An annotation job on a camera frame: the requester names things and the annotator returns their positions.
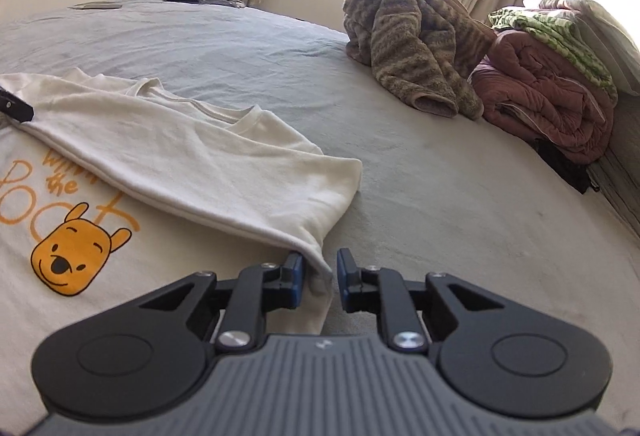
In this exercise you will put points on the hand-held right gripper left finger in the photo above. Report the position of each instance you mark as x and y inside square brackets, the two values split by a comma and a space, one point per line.
[297, 281]

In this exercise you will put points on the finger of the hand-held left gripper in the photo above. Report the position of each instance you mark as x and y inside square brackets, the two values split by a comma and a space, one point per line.
[15, 107]

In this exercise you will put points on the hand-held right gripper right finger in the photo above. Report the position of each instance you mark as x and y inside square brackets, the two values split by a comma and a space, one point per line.
[342, 283]

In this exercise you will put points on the white pillow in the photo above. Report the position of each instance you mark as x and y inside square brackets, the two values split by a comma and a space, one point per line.
[610, 36]

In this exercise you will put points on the green patterned blanket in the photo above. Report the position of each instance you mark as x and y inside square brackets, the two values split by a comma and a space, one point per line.
[555, 34]

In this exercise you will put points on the grey bed blanket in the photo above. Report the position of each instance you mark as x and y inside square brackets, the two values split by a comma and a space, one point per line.
[450, 166]

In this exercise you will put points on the dark flat remote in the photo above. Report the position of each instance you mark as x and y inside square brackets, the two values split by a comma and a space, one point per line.
[97, 6]

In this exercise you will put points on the black cloth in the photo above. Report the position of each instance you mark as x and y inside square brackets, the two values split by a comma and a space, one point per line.
[570, 169]

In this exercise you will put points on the brown fleece blanket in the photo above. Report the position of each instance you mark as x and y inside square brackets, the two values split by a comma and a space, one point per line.
[400, 41]

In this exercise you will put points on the white printed sweatshirt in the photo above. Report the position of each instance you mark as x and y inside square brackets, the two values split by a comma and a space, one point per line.
[175, 151]

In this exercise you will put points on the grey padded headboard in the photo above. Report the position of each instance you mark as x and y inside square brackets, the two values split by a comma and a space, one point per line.
[625, 151]

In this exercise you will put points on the maroon folded comforter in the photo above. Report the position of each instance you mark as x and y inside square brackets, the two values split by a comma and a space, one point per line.
[540, 86]

